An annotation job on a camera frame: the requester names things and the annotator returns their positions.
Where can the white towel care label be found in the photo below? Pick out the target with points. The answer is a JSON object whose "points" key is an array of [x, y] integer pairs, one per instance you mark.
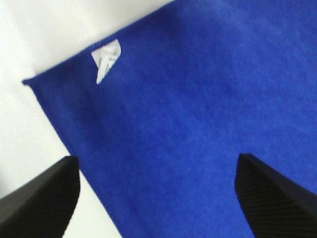
{"points": [[105, 57]]}

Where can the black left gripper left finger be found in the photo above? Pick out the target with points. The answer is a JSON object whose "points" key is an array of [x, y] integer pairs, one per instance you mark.
{"points": [[43, 207]]}

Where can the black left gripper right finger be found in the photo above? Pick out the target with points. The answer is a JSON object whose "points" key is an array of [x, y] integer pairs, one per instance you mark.
{"points": [[273, 205]]}

